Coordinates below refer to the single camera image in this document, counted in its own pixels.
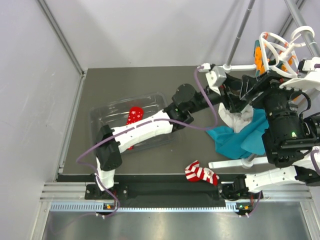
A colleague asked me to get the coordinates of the white round clip hanger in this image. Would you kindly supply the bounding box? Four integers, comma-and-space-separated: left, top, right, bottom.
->
253, 25, 315, 79

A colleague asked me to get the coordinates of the red striped santa sock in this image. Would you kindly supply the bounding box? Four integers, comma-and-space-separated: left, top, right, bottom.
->
184, 160, 220, 187

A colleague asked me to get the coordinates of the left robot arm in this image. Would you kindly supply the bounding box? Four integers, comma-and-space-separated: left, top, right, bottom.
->
95, 74, 253, 199

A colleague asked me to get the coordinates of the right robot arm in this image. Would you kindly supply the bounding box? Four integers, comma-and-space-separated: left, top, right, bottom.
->
219, 70, 320, 201

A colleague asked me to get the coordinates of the white cloth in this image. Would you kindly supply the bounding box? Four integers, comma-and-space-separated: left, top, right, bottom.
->
218, 103, 254, 133

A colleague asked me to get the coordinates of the teal cloth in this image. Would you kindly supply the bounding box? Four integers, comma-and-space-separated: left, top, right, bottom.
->
207, 108, 269, 160

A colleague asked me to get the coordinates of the red snowflake bear sock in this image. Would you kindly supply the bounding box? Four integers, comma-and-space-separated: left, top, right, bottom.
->
124, 106, 145, 151

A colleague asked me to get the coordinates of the clear plastic bin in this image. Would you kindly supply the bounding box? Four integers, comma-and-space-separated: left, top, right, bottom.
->
88, 92, 168, 146

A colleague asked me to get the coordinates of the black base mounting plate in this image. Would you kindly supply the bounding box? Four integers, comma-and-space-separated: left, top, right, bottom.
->
56, 173, 263, 203

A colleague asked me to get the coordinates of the grey drying rack frame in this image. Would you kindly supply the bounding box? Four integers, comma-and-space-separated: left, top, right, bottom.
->
200, 0, 320, 169

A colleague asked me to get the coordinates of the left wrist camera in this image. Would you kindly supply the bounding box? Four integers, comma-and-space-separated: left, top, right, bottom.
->
197, 63, 227, 95

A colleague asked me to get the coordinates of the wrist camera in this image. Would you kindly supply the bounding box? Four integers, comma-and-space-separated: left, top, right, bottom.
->
279, 57, 320, 91
197, 63, 227, 95

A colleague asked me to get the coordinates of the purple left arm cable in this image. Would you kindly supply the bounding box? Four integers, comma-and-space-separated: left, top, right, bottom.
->
49, 65, 220, 235

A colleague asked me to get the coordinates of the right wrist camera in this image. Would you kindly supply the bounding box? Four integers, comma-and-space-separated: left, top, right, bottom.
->
279, 57, 320, 91

